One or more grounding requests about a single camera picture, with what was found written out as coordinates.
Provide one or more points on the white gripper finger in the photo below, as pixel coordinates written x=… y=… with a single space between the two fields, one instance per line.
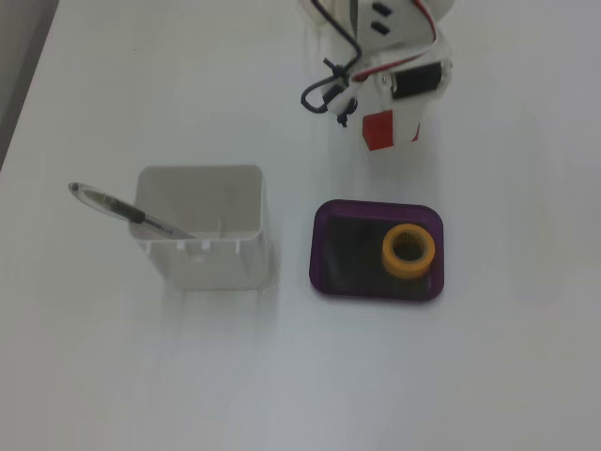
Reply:
x=392 y=154
x=406 y=119

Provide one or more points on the black ballpoint pen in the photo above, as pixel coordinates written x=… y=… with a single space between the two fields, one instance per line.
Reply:
x=117 y=206

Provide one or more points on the white plastic pen holder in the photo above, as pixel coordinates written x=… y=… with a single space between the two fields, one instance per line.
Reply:
x=211 y=263

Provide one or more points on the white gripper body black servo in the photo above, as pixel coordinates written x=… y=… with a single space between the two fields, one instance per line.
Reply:
x=417 y=80

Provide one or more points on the red plastic block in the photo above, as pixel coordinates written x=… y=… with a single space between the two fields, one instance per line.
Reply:
x=378 y=129

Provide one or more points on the yellow masking tape roll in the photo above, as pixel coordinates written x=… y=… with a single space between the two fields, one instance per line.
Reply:
x=392 y=263

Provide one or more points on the purple metal tray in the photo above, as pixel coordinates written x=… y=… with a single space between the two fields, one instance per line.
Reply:
x=347 y=253

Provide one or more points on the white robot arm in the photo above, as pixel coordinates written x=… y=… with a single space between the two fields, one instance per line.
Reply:
x=399 y=23

